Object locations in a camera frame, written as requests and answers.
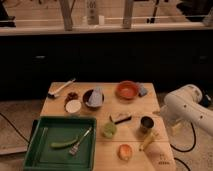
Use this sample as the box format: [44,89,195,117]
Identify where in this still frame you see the white small plate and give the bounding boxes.
[65,100,81,114]

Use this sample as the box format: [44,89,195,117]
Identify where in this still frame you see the silver fork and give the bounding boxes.
[69,127,93,156]

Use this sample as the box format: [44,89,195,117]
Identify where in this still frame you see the black scrubbing brush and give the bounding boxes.
[109,113,132,125]

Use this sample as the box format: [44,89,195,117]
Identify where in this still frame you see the yellow corn cob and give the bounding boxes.
[139,132,158,151]

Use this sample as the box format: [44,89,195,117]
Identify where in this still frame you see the grey blue cloth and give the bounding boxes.
[88,87,103,107]

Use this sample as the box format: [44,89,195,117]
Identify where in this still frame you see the black cable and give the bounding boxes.
[169,121,198,153]

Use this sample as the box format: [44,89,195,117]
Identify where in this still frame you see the green cucumber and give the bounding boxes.
[50,139,78,149]

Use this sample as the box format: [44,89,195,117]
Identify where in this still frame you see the orange bowl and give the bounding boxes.
[115,80,139,100]

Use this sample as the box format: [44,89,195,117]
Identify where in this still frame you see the dark red berries cluster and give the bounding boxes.
[65,92,79,102]

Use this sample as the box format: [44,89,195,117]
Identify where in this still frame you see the green plastic tray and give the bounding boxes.
[23,116,96,171]

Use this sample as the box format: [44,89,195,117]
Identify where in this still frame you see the light green cup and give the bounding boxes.
[102,122,117,138]

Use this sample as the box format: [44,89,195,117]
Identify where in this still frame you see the orange peach fruit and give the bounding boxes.
[118,144,132,161]

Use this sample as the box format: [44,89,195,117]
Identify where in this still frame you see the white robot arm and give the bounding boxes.
[164,84,213,136]

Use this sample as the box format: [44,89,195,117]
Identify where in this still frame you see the dark brown bowl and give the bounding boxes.
[82,89,105,110]

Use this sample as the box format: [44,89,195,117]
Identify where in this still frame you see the dark metallic cup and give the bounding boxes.
[140,116,154,134]

